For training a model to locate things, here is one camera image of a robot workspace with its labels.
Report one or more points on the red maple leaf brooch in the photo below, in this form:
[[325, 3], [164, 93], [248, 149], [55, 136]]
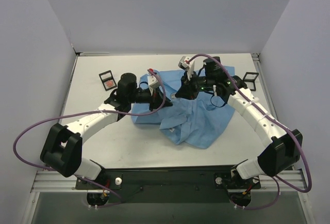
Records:
[[110, 83]]

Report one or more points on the blue button-up shirt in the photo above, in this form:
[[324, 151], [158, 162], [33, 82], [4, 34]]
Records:
[[197, 122]]

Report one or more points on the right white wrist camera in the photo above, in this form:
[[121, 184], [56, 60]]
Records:
[[187, 66]]

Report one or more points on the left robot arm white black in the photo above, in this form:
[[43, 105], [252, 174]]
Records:
[[62, 150]]

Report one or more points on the right black rectangular frame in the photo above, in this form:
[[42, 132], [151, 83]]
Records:
[[250, 78]]

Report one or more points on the aluminium front rail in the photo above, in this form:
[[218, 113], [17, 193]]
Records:
[[46, 181]]

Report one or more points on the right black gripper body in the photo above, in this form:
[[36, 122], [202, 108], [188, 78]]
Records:
[[190, 88]]

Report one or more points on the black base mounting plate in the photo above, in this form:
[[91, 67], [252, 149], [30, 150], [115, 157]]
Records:
[[176, 194]]

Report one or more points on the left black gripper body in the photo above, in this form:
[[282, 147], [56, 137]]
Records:
[[154, 99]]

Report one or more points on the left black rectangular frame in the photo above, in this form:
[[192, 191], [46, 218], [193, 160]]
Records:
[[106, 76]]

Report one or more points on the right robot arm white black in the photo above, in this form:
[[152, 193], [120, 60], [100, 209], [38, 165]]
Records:
[[281, 145]]

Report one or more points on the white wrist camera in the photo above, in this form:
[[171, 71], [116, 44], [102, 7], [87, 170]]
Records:
[[187, 66], [153, 82]]

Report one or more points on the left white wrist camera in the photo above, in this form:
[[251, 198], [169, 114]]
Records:
[[153, 82]]

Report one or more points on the black rectangular frame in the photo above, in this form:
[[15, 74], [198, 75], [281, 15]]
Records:
[[250, 78], [106, 76]]

